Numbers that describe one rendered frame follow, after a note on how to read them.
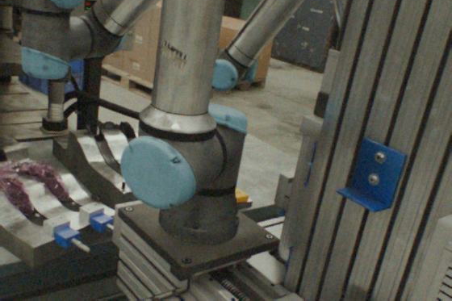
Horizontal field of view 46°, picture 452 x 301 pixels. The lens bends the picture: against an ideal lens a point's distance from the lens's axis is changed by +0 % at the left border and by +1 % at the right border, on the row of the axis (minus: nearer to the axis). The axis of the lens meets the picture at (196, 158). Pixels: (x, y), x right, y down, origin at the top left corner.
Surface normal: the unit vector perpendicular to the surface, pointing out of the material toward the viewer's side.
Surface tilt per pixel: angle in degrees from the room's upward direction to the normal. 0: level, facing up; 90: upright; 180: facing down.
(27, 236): 0
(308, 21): 90
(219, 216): 72
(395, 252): 90
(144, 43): 93
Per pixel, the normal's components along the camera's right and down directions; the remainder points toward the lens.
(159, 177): -0.48, 0.39
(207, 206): 0.11, 0.08
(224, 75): -0.27, 0.33
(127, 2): -0.22, 0.57
